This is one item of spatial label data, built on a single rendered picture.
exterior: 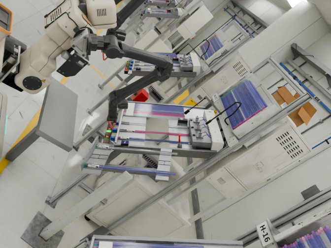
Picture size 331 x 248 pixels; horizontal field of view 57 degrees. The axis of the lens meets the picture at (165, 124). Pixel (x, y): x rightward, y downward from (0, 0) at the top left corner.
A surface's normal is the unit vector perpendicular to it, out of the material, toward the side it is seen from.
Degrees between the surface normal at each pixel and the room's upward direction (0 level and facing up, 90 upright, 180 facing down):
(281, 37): 90
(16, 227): 0
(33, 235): 0
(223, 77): 90
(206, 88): 90
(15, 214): 0
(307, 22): 90
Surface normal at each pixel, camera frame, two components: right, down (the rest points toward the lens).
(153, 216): 0.01, 0.50
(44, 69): 0.27, 0.72
